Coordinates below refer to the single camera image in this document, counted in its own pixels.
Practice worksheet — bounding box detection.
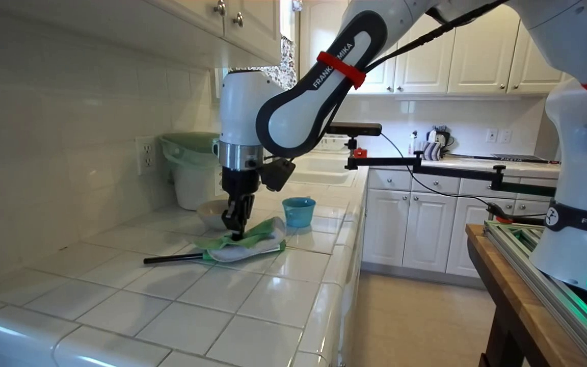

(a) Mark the white upper cabinet with knobs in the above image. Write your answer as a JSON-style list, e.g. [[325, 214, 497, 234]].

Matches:
[[149, 0, 283, 67]]

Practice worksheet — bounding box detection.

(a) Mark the white bin green bag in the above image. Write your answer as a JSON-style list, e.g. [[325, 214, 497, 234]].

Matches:
[[157, 130, 225, 211]]

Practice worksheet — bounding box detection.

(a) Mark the black stereo camera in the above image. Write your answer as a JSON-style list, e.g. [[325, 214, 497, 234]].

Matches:
[[323, 119, 383, 139]]

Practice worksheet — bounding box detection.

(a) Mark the black orange clamp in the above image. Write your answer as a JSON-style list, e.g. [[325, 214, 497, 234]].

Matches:
[[484, 197, 547, 227]]

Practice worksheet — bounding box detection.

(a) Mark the aluminium extrusion frame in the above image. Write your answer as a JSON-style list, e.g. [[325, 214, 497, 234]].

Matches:
[[483, 220, 587, 363]]

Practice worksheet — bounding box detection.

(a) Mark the green and black kitchen utensil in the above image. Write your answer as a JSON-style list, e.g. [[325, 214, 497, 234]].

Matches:
[[141, 249, 207, 266]]

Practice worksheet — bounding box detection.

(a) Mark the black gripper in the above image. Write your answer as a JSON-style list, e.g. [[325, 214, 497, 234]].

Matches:
[[223, 166, 260, 241]]

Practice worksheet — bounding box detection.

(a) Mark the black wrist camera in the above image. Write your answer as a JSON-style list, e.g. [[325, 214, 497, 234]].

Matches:
[[258, 157, 297, 193]]

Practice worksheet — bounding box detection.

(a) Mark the white upper cabinet row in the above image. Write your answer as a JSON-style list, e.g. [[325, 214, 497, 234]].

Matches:
[[356, 4, 569, 97]]

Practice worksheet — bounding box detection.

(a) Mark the wooden table green top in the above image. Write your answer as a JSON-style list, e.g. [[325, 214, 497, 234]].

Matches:
[[465, 222, 587, 367]]

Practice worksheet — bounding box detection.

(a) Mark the white robot base green light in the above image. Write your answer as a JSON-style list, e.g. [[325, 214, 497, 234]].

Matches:
[[528, 201, 587, 301]]

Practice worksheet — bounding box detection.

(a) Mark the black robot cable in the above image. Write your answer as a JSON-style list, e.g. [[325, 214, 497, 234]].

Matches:
[[363, 0, 514, 73]]

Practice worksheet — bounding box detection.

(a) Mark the green cloth towel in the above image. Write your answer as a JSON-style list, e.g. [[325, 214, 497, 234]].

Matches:
[[193, 214, 290, 265]]

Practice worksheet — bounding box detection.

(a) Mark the white lower cabinet row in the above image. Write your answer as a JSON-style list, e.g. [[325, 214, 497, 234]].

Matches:
[[360, 168, 554, 281]]

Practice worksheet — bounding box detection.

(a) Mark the teal plastic cup with handle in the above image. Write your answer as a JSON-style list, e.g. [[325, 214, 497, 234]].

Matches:
[[282, 196, 318, 230]]

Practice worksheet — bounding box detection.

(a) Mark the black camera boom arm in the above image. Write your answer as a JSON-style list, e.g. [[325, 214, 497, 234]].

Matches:
[[343, 134, 560, 200]]

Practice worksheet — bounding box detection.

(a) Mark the white cabinet row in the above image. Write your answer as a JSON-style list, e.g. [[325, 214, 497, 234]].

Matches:
[[360, 168, 554, 281], [356, 4, 569, 97]]

